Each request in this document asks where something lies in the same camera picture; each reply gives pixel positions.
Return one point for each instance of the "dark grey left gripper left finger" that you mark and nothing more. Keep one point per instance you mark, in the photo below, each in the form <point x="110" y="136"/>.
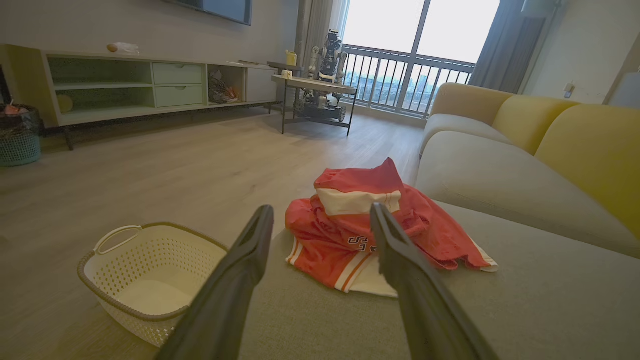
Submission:
<point x="235" y="280"/>

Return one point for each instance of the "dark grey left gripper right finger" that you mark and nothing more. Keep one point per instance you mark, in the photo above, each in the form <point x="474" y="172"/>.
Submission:
<point x="415" y="290"/>

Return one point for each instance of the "red jersey with white sleeves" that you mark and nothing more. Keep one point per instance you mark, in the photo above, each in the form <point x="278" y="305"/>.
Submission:
<point x="320" y="250"/>

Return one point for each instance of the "red shorts with white stripe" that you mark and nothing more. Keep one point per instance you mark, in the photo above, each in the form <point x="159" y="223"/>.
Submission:
<point x="360" y="177"/>

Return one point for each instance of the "cream perforated laundry basket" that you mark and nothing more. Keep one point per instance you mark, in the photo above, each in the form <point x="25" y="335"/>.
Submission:
<point x="150" y="295"/>

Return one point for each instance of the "dark clutter in cabinet shelf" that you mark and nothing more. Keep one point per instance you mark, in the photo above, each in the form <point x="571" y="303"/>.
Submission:
<point x="222" y="90"/>

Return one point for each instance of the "pale green TV cabinet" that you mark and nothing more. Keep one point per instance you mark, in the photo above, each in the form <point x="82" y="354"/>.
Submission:
<point x="125" y="112"/>

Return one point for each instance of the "round grey coffee table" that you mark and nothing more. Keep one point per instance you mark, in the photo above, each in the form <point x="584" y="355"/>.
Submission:
<point x="315" y="85"/>

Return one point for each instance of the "small white cup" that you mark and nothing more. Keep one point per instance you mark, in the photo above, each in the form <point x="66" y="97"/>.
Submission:
<point x="286" y="74"/>

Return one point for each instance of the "grey balcony railing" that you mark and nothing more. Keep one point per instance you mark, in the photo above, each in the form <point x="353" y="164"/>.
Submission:
<point x="400" y="75"/>

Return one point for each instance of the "yellow pitcher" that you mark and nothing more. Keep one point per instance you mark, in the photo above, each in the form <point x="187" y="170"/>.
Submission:
<point x="291" y="59"/>

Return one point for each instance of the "white black wheeled toy robot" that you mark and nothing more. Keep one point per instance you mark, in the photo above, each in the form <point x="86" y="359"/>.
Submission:
<point x="330" y="60"/>

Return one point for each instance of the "yellow ball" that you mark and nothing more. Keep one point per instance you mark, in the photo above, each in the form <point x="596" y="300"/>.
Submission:
<point x="64" y="103"/>

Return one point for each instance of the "green woven waste basket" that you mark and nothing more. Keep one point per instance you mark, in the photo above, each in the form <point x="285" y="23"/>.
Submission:
<point x="19" y="142"/>

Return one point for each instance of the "clear plastic bag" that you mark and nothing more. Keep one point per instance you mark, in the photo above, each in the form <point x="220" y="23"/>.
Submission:
<point x="125" y="48"/>

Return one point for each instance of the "dark grey curtain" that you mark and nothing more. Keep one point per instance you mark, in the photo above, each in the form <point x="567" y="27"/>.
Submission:
<point x="505" y="45"/>

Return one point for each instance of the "light sheer curtain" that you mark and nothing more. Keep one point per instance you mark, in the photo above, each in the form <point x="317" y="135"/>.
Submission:
<point x="320" y="22"/>

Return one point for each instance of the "white wall outlet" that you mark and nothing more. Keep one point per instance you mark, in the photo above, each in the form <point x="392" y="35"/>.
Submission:
<point x="569" y="91"/>

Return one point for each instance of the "black wall television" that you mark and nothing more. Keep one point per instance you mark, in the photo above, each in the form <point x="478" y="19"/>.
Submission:
<point x="220" y="7"/>

